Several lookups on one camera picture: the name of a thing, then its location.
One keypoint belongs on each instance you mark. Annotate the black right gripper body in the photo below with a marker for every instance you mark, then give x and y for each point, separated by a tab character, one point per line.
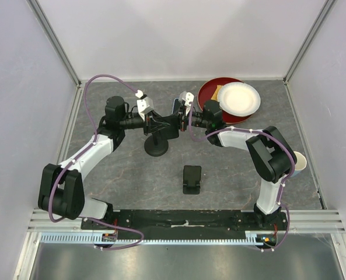
197	120

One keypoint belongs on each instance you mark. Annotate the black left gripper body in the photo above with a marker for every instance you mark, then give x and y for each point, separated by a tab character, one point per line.
132	122

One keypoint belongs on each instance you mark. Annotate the black smartphone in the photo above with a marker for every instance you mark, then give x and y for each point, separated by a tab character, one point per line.
172	130

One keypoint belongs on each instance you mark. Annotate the black round-base clamp stand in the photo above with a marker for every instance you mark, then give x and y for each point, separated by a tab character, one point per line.
156	145

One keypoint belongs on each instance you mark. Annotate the blue-cased smartphone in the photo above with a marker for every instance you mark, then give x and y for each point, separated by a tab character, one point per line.
176	107

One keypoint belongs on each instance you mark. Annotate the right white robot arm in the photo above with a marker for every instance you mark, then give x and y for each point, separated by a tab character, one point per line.
273	158

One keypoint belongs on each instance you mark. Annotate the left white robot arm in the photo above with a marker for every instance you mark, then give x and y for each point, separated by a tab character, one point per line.
61	190

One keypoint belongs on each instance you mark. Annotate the black folding phone stand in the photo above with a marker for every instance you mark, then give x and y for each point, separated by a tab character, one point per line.
191	180

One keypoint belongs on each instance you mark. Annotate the yellow sponge cloth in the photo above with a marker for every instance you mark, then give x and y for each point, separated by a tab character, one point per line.
215	94

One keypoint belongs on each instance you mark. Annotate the round red tray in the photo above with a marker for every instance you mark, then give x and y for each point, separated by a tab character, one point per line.
208	90

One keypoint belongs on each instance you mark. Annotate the white paper plate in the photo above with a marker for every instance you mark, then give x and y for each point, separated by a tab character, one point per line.
238	99

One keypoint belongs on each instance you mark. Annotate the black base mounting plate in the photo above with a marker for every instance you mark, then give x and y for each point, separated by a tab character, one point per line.
99	226

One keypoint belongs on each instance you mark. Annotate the light blue mug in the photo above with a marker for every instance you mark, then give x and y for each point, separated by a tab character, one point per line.
300	164

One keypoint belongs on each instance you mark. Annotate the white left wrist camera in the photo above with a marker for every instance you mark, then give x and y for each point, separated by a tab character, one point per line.
144	104

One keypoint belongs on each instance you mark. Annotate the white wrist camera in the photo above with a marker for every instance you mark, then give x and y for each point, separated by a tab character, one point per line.
186	98
144	104

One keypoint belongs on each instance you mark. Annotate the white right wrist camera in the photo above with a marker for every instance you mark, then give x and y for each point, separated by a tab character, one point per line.
186	98

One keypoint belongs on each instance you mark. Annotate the slotted cable duct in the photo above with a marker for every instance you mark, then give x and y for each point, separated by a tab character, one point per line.
226	237

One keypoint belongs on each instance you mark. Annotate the aluminium frame rail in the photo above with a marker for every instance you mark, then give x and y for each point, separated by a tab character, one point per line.
297	221

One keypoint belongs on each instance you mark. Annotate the aluminium corner post left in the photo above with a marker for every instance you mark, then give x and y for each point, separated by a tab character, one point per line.
52	37

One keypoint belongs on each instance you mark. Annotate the aluminium corner post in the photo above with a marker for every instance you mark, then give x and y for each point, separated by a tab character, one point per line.
311	35
52	37

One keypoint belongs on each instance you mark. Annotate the aluminium corner post right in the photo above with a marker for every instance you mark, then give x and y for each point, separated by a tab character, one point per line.
311	35

